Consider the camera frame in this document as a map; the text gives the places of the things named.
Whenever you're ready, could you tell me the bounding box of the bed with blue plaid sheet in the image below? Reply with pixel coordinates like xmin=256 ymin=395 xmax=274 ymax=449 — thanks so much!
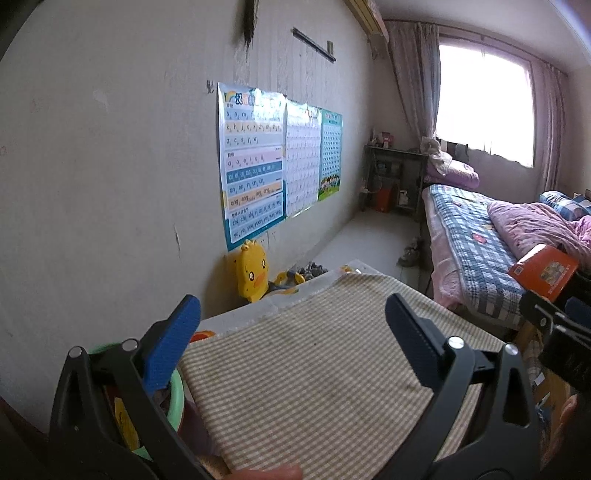
xmin=421 ymin=184 xmax=532 ymax=330

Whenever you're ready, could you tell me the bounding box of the blue plaid pillow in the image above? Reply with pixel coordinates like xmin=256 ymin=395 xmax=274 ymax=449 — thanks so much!
xmin=539 ymin=190 xmax=591 ymax=217

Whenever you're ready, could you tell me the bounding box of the blue letter wall poster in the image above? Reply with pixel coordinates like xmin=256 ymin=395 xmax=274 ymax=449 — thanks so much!
xmin=217 ymin=82 xmax=286 ymax=252

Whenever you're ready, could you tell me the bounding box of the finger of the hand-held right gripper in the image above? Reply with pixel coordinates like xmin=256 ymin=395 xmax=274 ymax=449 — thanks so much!
xmin=519 ymin=290 xmax=591 ymax=344
xmin=556 ymin=270 xmax=591 ymax=328

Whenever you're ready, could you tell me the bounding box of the yellow wooden chair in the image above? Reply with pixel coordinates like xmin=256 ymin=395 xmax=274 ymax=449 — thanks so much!
xmin=512 ymin=318 xmax=578 ymax=416

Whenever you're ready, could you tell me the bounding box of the green number wall poster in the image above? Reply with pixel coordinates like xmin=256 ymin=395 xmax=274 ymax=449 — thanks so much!
xmin=318 ymin=108 xmax=343 ymax=202

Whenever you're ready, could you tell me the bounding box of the person's right hand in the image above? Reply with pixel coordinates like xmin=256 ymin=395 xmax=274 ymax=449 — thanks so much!
xmin=540 ymin=394 xmax=579 ymax=462

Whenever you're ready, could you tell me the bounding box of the yellow duck stool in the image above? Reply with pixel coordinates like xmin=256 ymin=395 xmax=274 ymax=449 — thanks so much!
xmin=233 ymin=239 xmax=269 ymax=303

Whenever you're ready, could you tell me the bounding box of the bright window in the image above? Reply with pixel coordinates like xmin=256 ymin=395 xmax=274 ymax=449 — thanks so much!
xmin=436 ymin=41 xmax=536 ymax=169

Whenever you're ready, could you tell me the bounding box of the pink pillow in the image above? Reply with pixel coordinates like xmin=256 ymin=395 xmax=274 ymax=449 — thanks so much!
xmin=425 ymin=154 xmax=481 ymax=188

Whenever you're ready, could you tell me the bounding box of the orange printed box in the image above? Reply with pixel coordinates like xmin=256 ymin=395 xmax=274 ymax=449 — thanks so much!
xmin=508 ymin=244 xmax=580 ymax=302

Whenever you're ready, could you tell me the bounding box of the dark wall hanging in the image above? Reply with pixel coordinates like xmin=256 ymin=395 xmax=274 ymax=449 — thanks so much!
xmin=242 ymin=0 xmax=257 ymax=42

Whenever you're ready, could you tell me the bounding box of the pair of shoes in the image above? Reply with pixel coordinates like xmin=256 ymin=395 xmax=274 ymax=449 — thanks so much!
xmin=397 ymin=237 xmax=423 ymax=268

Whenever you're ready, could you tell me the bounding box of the yellow toy vehicle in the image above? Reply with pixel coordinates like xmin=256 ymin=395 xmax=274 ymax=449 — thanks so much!
xmin=272 ymin=271 xmax=306 ymax=289

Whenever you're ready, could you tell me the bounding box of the beige checked tablecloth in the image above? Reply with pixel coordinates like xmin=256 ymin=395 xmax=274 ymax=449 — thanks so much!
xmin=178 ymin=272 xmax=506 ymax=480

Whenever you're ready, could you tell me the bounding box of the green plastic bin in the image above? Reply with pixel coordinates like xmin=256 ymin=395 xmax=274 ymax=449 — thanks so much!
xmin=88 ymin=342 xmax=188 ymax=462

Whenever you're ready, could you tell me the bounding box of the purple cloth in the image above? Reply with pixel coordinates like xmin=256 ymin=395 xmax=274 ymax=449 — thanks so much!
xmin=182 ymin=401 xmax=222 ymax=460

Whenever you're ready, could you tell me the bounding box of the white chart wall poster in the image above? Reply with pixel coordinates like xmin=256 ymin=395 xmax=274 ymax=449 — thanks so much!
xmin=283 ymin=99 xmax=322 ymax=220

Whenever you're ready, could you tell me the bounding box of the air conditioner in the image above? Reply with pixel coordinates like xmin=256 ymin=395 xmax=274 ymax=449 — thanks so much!
xmin=346 ymin=0 xmax=389 ymax=35

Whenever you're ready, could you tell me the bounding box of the pale patterned curtain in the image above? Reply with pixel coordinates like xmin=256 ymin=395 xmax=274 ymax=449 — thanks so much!
xmin=531 ymin=60 xmax=568 ymax=192
xmin=385 ymin=21 xmax=441 ymax=139

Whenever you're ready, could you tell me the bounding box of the yellow snack packet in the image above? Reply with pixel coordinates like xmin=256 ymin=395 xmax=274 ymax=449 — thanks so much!
xmin=113 ymin=396 xmax=141 ymax=455

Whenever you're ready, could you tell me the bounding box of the dark wall rail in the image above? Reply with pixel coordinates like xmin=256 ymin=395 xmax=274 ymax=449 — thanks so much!
xmin=292 ymin=28 xmax=337 ymax=63

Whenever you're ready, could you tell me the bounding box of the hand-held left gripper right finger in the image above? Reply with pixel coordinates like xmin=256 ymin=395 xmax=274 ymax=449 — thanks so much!
xmin=379 ymin=293 xmax=543 ymax=480

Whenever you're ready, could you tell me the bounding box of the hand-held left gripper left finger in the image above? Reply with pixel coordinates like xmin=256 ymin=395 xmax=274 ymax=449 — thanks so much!
xmin=48 ymin=294 xmax=218 ymax=480

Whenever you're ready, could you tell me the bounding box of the pink quilt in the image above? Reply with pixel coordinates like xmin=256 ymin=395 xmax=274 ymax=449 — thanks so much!
xmin=487 ymin=200 xmax=591 ymax=273

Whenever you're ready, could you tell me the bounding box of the dark metal desk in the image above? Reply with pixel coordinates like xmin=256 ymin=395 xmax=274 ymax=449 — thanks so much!
xmin=362 ymin=144 xmax=430 ymax=215

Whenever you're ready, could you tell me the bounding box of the grey toy pile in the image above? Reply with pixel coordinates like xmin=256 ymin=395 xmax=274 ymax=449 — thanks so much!
xmin=291 ymin=261 xmax=329 ymax=280

